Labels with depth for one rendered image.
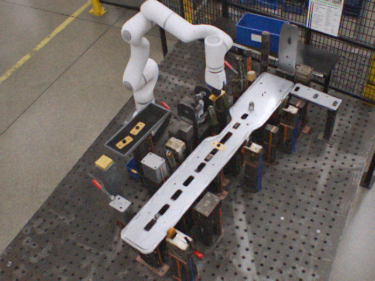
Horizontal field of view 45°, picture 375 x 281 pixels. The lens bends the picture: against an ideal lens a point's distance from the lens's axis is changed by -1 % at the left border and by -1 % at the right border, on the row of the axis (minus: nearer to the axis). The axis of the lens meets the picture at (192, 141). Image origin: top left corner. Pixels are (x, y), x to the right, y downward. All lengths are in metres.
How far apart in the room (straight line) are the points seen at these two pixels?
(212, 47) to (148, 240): 0.92
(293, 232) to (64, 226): 1.24
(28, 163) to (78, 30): 1.91
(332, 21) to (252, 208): 1.21
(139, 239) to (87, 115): 2.27
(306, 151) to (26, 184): 2.23
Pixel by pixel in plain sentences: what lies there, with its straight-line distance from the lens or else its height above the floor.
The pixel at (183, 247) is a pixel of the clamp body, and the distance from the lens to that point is 2.03.
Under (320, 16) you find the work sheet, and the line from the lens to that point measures 2.93.
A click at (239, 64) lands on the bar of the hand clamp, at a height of 1.18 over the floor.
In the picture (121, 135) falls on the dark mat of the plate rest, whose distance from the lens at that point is 2.34.
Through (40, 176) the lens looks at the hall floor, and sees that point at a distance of 3.90.
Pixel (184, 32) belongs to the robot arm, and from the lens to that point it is 2.14.
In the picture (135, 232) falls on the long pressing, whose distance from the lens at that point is 2.17.
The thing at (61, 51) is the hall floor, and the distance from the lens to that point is 5.12.
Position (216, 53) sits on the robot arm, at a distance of 2.09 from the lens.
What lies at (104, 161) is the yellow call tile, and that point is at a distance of 2.25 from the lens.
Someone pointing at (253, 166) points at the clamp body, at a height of 0.92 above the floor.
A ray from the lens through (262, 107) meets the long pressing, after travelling 2.64.
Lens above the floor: 2.82
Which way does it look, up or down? 48 degrees down
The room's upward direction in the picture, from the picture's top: 6 degrees counter-clockwise
